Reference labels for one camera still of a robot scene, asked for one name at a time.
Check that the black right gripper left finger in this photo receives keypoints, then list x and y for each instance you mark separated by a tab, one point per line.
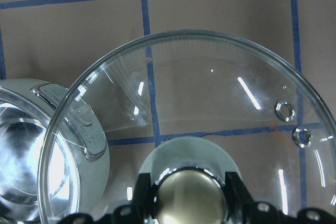
133	212

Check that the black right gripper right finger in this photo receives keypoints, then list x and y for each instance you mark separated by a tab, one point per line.
242	208

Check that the glass pot lid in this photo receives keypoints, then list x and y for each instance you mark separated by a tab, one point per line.
188	106

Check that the pale green cooking pot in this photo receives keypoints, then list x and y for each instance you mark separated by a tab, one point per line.
44	179

